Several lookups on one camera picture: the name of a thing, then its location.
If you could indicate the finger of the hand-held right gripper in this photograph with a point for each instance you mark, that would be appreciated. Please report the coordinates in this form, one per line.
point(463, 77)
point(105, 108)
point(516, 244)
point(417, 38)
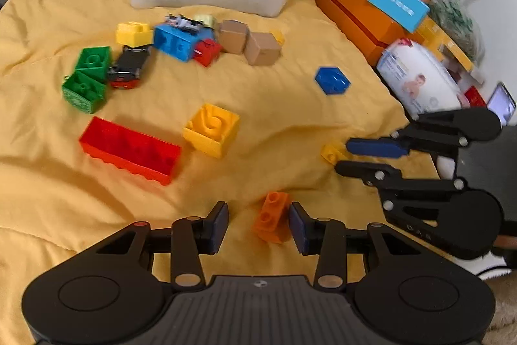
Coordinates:
point(359, 168)
point(375, 148)

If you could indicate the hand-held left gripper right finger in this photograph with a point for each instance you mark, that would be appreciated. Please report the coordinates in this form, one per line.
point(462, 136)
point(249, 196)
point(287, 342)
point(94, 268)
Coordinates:
point(299, 230)

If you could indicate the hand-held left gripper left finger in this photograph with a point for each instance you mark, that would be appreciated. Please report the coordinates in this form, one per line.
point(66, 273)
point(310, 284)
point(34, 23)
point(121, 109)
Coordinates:
point(220, 227)

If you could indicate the orange toy brick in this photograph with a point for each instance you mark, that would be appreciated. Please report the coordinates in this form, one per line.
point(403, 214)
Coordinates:
point(271, 217)

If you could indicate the small yellow toy brick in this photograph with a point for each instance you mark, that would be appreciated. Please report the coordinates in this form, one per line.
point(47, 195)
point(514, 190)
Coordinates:
point(332, 153)
point(278, 38)

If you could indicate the blue curved toy brick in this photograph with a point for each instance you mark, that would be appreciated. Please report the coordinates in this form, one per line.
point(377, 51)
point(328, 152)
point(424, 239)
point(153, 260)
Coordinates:
point(332, 80)

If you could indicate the green toy brick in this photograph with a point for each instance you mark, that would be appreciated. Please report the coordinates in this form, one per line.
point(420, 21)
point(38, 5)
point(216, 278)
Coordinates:
point(93, 61)
point(83, 92)

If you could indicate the smartphone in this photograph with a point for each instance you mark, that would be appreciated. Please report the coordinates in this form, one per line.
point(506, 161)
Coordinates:
point(501, 104)

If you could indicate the baby wipes pack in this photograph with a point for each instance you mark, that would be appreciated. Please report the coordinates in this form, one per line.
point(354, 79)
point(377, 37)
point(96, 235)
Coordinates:
point(420, 78)

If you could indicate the yellow blanket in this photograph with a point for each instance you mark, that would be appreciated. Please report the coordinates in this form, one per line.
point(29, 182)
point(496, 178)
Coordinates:
point(282, 118)

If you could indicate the yellow square toy brick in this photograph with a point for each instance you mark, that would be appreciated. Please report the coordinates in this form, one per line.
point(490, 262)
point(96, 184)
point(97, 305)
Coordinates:
point(212, 126)

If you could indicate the long red toy brick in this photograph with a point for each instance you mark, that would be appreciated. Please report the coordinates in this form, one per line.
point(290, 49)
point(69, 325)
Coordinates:
point(129, 149)

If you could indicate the yellow box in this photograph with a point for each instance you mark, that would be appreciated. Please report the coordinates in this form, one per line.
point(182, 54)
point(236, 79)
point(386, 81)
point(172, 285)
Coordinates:
point(440, 33)

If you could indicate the orange box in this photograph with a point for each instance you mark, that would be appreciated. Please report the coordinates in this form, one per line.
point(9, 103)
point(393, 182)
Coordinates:
point(347, 5)

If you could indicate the blue cardboard box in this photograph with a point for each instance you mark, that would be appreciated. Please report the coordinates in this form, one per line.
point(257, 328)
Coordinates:
point(398, 3)

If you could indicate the tan toy cube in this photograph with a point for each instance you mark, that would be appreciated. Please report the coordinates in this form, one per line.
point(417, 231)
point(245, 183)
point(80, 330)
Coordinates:
point(233, 38)
point(262, 50)

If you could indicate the green net bag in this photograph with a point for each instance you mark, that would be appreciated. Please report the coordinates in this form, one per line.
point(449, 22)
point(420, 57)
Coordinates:
point(456, 21)

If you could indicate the red and black toy car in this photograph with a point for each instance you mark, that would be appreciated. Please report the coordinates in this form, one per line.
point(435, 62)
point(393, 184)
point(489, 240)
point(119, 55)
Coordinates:
point(129, 68)

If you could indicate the pale green toy piece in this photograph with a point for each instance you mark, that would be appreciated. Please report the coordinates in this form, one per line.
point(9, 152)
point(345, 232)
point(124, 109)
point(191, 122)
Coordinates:
point(206, 21)

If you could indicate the grey toy car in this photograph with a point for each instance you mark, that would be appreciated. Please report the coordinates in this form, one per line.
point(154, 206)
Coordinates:
point(181, 23)

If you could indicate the yellow studded toy brick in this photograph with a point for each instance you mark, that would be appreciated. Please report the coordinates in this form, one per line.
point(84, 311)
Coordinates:
point(133, 36)

